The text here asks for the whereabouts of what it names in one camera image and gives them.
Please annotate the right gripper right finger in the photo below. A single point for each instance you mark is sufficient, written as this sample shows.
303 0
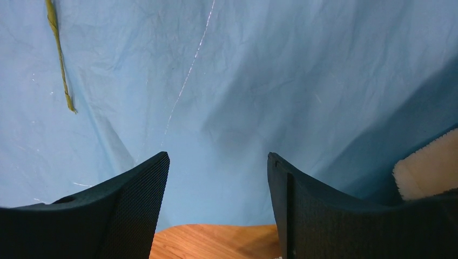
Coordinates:
315 220

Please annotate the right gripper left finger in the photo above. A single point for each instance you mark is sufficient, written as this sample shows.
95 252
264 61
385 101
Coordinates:
114 219

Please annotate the blue wrapping paper sheet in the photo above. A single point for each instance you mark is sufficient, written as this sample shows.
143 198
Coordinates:
340 89

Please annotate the single brown fake rose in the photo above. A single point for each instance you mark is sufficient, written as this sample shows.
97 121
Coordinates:
53 23

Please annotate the black floral plush blanket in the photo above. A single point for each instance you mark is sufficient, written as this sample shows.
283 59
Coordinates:
429 171

